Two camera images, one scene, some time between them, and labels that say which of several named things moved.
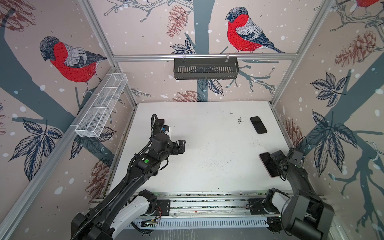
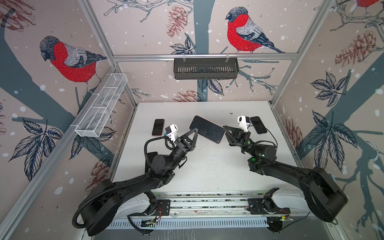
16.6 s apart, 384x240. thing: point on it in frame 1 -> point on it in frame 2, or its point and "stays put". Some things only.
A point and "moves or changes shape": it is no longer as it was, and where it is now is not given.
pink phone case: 269,164 moves or changes shape
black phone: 272,169 moves or changes shape
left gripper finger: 182,143 -> 184,136
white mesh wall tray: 97,114 stays put
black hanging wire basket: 205,68 stays put
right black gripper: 277,158 -> 245,141
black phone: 258,125 stays put
